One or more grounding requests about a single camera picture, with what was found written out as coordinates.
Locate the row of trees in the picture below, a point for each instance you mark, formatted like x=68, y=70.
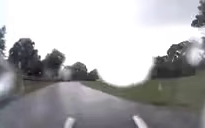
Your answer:
x=25, y=56

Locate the group of trees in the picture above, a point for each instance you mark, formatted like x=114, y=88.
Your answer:
x=173, y=63

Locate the pale marker post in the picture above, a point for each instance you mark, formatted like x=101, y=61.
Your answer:
x=160, y=87

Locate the grey asphalt road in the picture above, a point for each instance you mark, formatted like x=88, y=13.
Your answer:
x=90, y=106

